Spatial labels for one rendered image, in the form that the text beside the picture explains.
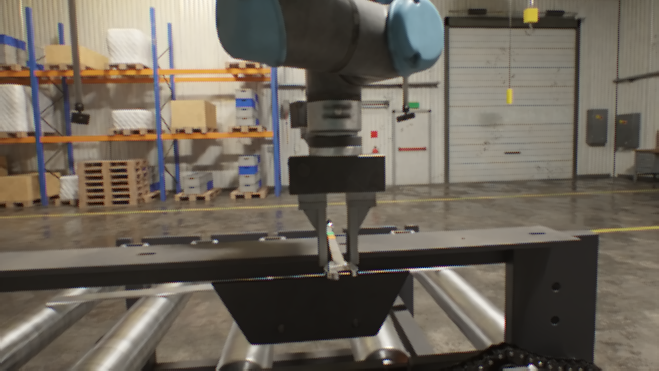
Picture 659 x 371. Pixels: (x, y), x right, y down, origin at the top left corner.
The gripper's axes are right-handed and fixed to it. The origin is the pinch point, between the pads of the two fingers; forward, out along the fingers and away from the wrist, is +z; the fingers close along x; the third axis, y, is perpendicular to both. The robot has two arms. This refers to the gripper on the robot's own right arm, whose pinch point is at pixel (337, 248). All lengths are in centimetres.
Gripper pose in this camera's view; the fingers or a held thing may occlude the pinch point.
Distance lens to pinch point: 48.7
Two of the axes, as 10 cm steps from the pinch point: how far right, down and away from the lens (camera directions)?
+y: 0.9, 0.7, -9.9
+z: 0.2, 10.0, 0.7
